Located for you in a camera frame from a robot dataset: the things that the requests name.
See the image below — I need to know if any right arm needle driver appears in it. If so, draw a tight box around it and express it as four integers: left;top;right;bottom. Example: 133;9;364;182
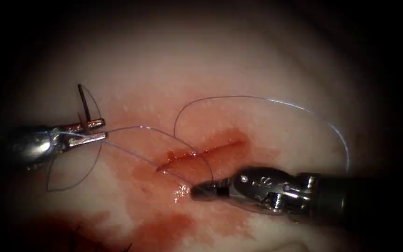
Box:
229;167;322;224

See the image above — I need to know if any curved steel needle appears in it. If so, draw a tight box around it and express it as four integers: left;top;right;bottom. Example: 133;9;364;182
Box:
77;83;92;135

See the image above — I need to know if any tissue pad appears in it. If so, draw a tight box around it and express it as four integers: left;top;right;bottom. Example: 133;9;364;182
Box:
0;10;398;252

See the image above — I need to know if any left arm needle driver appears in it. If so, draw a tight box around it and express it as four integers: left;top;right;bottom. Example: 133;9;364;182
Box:
9;126;70;170

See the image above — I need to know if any right arm needle driver jaw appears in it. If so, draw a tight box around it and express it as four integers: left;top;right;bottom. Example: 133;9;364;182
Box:
191;177;232;201

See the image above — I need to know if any blue thread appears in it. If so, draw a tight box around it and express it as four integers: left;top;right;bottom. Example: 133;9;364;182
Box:
46;95;351;193

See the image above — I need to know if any left arm needle driver jaw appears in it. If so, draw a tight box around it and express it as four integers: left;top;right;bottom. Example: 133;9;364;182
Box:
67;131;109;147
63;118;106;133

